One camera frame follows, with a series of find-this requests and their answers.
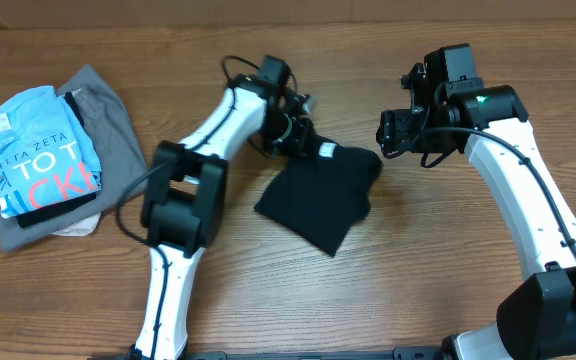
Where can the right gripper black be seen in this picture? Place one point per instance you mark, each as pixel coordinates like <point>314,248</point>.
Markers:
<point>395,138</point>

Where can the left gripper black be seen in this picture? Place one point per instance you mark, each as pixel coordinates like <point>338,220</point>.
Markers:
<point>300,135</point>

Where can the black t-shirt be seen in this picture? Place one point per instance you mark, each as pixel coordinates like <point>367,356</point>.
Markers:
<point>322,196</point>

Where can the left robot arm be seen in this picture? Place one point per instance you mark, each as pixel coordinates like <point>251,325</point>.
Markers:
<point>185,190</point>

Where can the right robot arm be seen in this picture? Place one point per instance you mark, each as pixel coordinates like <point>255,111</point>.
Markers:
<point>538,319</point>

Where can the grey folded garment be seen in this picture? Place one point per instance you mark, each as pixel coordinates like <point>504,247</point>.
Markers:
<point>107,123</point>

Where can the light blue printed t-shirt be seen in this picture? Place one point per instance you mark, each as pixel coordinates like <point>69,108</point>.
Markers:
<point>16,128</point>

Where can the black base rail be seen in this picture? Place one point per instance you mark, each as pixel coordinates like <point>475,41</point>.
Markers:
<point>288,355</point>

